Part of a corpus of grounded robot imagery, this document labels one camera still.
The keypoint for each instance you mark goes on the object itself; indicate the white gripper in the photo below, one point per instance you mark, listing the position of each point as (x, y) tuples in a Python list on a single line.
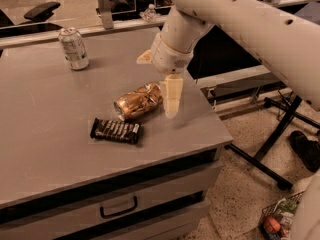
[(168, 58)]

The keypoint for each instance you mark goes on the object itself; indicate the orange soda can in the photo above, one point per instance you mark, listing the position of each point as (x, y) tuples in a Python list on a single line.
[(139, 102)]

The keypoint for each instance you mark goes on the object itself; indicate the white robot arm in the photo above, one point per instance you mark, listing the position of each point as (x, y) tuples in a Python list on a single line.
[(287, 45)]

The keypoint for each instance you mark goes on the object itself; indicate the black rxbar chocolate bar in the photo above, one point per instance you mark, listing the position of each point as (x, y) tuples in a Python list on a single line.
[(115, 131)]

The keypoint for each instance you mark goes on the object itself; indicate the white green soda can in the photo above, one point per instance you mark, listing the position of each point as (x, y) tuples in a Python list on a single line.
[(73, 48)]

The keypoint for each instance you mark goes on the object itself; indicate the clear plastic water bottle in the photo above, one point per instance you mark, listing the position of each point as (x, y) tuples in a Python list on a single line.
[(149, 14)]

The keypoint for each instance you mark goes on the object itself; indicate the black office chair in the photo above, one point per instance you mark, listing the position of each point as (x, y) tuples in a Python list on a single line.
[(41, 11)]

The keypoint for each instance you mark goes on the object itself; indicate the black shoe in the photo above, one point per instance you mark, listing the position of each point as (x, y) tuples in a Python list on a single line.
[(308, 151)]

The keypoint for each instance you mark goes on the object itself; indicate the grey top drawer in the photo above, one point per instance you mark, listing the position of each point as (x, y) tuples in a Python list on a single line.
[(85, 214)]

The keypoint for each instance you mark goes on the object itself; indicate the grey drawer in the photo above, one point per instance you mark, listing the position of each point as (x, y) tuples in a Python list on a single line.
[(85, 214), (162, 222)]

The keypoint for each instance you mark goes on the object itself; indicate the grey lower drawer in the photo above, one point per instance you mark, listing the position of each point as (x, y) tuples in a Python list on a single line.
[(162, 222)]

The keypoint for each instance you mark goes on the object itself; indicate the black metal stand frame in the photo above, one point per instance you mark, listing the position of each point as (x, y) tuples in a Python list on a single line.
[(266, 144)]

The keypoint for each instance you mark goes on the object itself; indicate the black drawer handle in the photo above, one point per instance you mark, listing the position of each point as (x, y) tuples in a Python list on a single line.
[(118, 207)]

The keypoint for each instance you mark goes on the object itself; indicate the wire basket with groceries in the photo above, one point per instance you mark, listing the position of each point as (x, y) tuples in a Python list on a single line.
[(276, 220)]

